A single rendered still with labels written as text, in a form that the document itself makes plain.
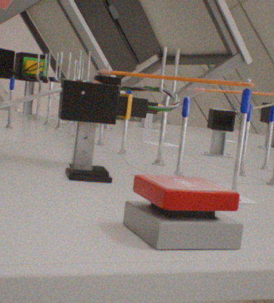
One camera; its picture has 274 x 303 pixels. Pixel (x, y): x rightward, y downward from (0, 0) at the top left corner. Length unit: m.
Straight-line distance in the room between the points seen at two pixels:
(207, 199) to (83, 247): 0.08
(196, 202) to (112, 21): 1.35
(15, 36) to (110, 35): 6.61
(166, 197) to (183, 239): 0.03
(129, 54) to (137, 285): 1.41
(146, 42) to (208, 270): 1.41
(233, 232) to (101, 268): 0.09
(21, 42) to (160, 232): 7.93
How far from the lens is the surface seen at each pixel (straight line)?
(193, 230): 0.32
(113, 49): 1.64
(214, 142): 0.85
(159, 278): 0.28
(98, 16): 1.62
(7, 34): 8.21
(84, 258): 0.29
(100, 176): 0.51
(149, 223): 0.32
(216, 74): 1.69
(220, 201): 0.33
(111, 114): 0.56
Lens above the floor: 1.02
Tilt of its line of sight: 13 degrees up
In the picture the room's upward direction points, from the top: 56 degrees clockwise
